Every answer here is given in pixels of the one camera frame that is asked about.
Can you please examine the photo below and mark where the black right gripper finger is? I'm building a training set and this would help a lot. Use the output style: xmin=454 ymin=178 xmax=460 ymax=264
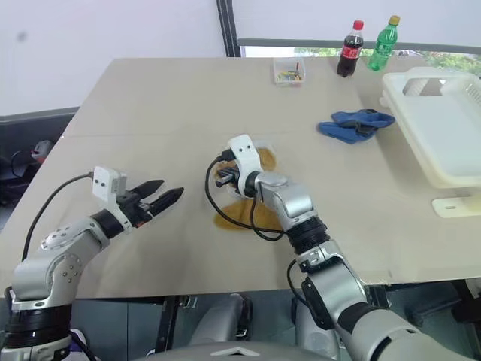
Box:
xmin=215 ymin=168 xmax=234 ymax=188

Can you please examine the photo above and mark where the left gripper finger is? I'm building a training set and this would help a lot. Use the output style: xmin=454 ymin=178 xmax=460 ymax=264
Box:
xmin=144 ymin=187 xmax=186 ymax=218
xmin=129 ymin=179 xmax=165 ymax=201

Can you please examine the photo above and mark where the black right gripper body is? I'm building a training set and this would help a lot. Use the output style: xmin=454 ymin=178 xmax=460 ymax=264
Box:
xmin=226 ymin=165 xmax=244 ymax=196

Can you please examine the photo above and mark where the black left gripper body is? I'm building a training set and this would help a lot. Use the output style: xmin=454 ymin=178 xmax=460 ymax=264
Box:
xmin=118 ymin=190 xmax=155 ymax=230

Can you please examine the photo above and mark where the blue sock with dark heel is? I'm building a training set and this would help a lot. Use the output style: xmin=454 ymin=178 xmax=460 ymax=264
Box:
xmin=330 ymin=108 xmax=397 ymax=138

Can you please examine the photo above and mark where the white plastic basket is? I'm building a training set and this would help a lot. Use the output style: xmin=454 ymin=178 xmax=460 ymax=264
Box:
xmin=378 ymin=66 xmax=481 ymax=190

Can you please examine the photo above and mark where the red and grey tool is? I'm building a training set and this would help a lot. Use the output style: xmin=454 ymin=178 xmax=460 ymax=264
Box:
xmin=29 ymin=139 xmax=54 ymax=163

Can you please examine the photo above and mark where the clear box with coloured bits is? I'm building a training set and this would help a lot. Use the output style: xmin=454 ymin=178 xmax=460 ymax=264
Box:
xmin=272 ymin=56 xmax=306 ymax=89

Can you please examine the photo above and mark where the black table leg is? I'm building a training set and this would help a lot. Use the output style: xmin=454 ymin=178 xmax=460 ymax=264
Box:
xmin=156 ymin=296 xmax=180 ymax=353

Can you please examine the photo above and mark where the dark grey cabinet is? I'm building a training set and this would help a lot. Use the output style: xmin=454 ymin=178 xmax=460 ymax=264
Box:
xmin=0 ymin=106 xmax=80 ymax=211

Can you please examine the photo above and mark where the dark window pillar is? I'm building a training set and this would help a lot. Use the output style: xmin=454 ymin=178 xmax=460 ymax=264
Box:
xmin=215 ymin=0 xmax=242 ymax=59

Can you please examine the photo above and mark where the grey robot torso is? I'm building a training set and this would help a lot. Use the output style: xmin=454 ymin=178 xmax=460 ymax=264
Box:
xmin=141 ymin=339 xmax=341 ymax=361

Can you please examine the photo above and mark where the grey roller blind bar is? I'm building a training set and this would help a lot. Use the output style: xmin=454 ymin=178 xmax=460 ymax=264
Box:
xmin=237 ymin=37 xmax=481 ymax=54

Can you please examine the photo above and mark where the cola bottle with red cap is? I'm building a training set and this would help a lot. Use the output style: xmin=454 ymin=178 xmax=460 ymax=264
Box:
xmin=336 ymin=20 xmax=366 ymax=79

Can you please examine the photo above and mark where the green bottle with yellow cap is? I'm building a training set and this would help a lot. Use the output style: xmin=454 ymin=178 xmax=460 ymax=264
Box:
xmin=367 ymin=14 xmax=401 ymax=72

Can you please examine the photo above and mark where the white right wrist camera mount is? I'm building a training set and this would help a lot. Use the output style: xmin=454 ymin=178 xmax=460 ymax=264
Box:
xmin=228 ymin=133 xmax=265 ymax=197

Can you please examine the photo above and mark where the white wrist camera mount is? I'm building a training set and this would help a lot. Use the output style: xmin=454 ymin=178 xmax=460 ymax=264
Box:
xmin=228 ymin=133 xmax=265 ymax=197
xmin=92 ymin=165 xmax=132 ymax=235

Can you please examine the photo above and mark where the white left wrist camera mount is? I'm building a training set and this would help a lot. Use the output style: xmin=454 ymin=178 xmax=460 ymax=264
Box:
xmin=92 ymin=165 xmax=132 ymax=235

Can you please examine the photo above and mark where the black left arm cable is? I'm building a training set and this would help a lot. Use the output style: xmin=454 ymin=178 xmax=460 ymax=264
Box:
xmin=21 ymin=171 xmax=95 ymax=261

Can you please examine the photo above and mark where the white plastic bracket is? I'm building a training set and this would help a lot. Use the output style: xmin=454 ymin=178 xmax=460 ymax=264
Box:
xmin=431 ymin=186 xmax=481 ymax=220

